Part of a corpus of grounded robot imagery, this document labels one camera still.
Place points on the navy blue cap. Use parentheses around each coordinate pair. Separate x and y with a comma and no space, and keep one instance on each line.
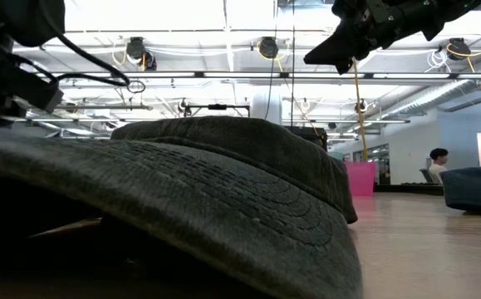
(477,187)

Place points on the black overhead rig frame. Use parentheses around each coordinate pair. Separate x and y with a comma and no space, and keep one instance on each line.
(217,106)

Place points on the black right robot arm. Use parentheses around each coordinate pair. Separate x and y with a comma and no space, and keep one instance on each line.
(443,12)

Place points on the pink plastic bin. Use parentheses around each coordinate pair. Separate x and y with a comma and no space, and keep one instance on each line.
(360,178)

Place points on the gray office chair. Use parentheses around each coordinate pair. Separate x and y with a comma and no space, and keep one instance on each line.
(427,176)

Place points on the black aluminium table frame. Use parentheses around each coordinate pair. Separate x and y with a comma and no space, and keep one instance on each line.
(406,189)

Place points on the teal plastic bin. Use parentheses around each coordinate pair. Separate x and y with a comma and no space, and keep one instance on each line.
(336,155)

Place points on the person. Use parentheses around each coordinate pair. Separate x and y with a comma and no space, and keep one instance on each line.
(437,170)

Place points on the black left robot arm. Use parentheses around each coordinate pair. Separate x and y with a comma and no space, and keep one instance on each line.
(28,21)

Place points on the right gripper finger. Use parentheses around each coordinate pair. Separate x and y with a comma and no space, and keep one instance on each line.
(340,45)

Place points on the silver ventilation duct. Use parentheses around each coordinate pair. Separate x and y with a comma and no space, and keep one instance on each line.
(431,97)

